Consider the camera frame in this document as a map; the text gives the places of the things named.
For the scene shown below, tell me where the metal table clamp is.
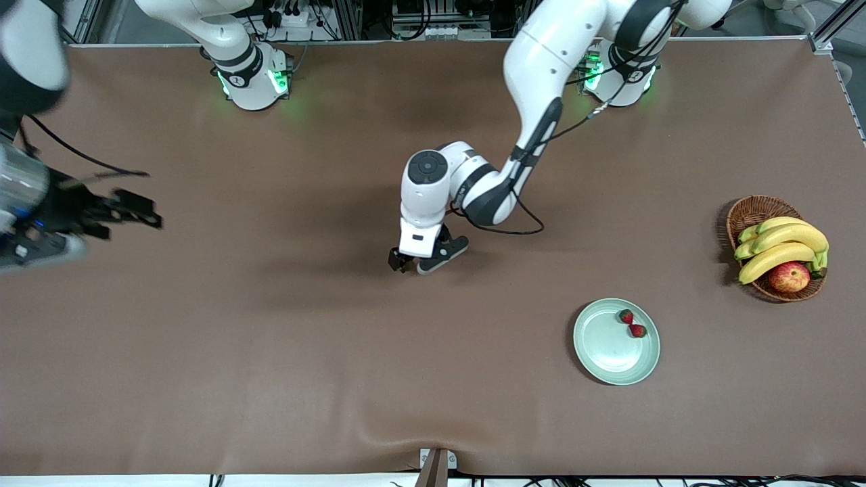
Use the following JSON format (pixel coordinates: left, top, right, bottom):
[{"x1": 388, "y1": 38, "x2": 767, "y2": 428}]
[{"x1": 414, "y1": 448, "x2": 458, "y2": 487}]

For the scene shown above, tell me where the aluminium frame post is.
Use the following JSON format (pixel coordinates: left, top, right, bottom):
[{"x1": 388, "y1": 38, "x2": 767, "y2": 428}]
[
  {"x1": 808, "y1": 0, "x2": 866, "y2": 55},
  {"x1": 64, "y1": 0, "x2": 102, "y2": 48}
]

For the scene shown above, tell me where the white power strip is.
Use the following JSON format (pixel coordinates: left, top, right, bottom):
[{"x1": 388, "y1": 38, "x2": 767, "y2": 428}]
[{"x1": 267, "y1": 5, "x2": 313, "y2": 29}]

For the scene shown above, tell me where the brown wicker basket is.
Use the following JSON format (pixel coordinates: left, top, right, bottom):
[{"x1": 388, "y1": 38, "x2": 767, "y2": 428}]
[{"x1": 726, "y1": 195, "x2": 827, "y2": 302}]

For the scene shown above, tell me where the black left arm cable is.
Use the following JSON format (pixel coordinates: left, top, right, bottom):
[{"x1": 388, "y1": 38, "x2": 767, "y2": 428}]
[{"x1": 447, "y1": 34, "x2": 677, "y2": 236}]

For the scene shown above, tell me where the red apple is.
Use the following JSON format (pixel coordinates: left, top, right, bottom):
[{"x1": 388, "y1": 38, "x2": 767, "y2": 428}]
[{"x1": 768, "y1": 261, "x2": 811, "y2": 294}]

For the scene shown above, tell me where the pale green plate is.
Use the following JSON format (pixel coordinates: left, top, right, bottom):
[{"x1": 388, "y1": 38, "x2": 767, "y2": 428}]
[{"x1": 573, "y1": 298, "x2": 661, "y2": 387}]

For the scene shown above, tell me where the brown table cloth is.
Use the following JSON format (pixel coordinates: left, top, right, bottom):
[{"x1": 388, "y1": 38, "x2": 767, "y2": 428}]
[{"x1": 0, "y1": 39, "x2": 866, "y2": 476}]

